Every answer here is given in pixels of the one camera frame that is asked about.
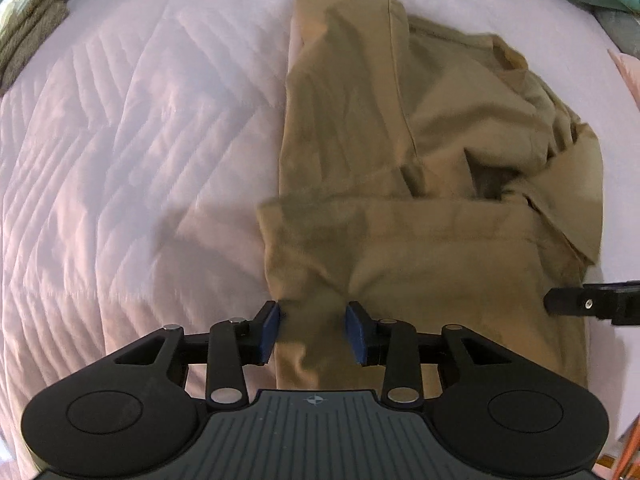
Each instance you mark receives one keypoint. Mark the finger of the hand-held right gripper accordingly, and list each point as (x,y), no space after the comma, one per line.
(585,304)

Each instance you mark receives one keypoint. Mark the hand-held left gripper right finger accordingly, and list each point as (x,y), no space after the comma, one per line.
(356,335)

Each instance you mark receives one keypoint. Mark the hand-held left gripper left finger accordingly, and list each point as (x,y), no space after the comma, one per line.
(267,332)

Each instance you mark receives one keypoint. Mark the khaki garment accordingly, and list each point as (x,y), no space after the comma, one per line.
(450,260)

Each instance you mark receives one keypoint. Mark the pink pillow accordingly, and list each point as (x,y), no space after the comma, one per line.
(631,67)

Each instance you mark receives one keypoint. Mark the grey and white pillow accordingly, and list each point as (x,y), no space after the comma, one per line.
(622,30)

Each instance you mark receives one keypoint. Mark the grey-brown knitted cloth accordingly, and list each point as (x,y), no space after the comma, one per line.
(30,30)

